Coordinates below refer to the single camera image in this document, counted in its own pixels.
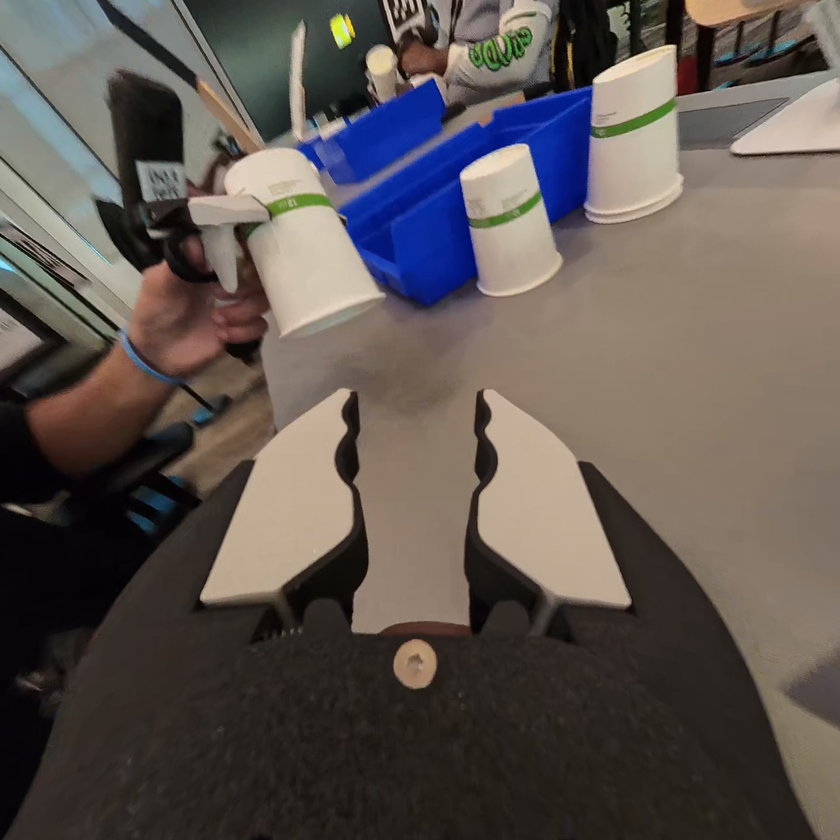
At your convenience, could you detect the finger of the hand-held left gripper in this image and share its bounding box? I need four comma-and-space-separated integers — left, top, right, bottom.
187, 195, 271, 228

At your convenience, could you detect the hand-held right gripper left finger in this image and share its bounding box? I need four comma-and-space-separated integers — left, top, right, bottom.
200, 388, 370, 630

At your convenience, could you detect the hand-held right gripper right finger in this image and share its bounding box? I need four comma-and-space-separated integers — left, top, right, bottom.
465, 388, 633, 635

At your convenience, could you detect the green banded white paper cup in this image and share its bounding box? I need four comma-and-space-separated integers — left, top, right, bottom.
224, 147, 387, 341
459, 143, 564, 298

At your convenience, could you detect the blue plastic bin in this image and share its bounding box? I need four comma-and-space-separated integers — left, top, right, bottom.
340, 87, 593, 307
294, 79, 448, 186

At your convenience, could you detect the nested stack of paper cups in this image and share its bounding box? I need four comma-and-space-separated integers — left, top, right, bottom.
583, 45, 685, 226

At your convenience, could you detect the person's left hand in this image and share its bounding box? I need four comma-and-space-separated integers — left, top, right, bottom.
128, 238, 271, 379

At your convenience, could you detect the black and wood easel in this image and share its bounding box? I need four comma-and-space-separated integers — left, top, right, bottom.
95, 0, 266, 155

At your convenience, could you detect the white upright card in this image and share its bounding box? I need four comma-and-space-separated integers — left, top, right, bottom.
289, 20, 308, 142

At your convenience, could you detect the black office chair armrest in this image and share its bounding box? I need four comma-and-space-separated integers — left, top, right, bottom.
72, 420, 201, 532

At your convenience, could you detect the blue wristband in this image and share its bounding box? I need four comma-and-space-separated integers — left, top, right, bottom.
117, 328, 186, 388

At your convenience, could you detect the framed tag sign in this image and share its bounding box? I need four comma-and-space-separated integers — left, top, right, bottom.
0, 298, 63, 378

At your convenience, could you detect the white sign stand base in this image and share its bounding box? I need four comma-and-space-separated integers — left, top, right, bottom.
730, 77, 840, 156

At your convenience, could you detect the instruction sheet on board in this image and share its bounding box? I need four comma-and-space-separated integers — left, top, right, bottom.
684, 0, 821, 28

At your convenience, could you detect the framed wall sign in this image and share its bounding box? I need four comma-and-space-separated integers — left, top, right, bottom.
0, 220, 89, 290

